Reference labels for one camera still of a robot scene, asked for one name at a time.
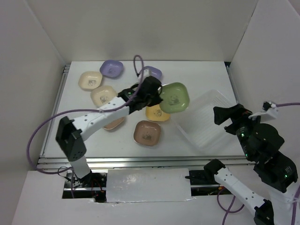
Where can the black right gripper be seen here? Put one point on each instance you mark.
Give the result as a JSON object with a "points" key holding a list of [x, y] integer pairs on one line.
{"points": [[236, 113]]}

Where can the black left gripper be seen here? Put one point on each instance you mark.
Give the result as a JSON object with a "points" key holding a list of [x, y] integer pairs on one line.
{"points": [[157, 100]]}

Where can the green panda plate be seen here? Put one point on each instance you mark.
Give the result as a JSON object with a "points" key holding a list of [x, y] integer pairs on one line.
{"points": [[175, 98]]}

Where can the brown panda plate front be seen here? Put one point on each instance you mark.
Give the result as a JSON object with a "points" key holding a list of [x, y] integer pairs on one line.
{"points": [[147, 133]]}

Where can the brown panda plate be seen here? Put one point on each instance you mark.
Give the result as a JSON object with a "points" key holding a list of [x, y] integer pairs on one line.
{"points": [[114, 124], [147, 133]]}

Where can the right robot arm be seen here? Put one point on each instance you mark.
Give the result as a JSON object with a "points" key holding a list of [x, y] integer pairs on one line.
{"points": [[260, 143]]}

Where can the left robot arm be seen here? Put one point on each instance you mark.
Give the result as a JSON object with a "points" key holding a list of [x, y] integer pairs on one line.
{"points": [[72, 133]]}

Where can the white perforated plastic bin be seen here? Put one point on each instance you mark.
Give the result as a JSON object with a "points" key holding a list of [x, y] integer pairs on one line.
{"points": [[197, 125]]}

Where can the yellow panda plate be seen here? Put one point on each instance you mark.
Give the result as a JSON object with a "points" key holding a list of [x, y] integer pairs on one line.
{"points": [[154, 113]]}

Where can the purple panda plate right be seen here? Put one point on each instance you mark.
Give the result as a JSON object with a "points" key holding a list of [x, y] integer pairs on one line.
{"points": [[155, 72]]}

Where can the purple panda plate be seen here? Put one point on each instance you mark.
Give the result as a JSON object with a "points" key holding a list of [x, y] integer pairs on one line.
{"points": [[155, 72], [111, 68]]}

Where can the purple panda plate left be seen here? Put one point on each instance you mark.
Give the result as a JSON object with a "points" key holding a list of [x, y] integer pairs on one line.
{"points": [[111, 68]]}

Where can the cream panda plate lower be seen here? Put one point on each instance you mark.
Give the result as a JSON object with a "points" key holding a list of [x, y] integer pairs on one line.
{"points": [[102, 95]]}

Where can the cream panda plate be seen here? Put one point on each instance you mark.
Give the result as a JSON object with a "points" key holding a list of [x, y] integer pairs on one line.
{"points": [[102, 95], [90, 80]]}

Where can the cream panda plate upper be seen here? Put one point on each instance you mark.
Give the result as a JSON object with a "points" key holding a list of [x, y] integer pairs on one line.
{"points": [[90, 80]]}

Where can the white foam cover panel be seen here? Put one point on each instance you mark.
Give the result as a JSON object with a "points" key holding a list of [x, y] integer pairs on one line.
{"points": [[148, 185]]}

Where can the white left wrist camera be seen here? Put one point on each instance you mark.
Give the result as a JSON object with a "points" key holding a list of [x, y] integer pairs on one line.
{"points": [[144, 74]]}

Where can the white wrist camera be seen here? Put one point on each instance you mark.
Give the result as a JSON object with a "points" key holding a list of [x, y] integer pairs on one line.
{"points": [[269, 112], [144, 74]]}

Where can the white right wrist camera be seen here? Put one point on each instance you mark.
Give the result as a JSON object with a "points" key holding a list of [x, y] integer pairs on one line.
{"points": [[269, 112]]}

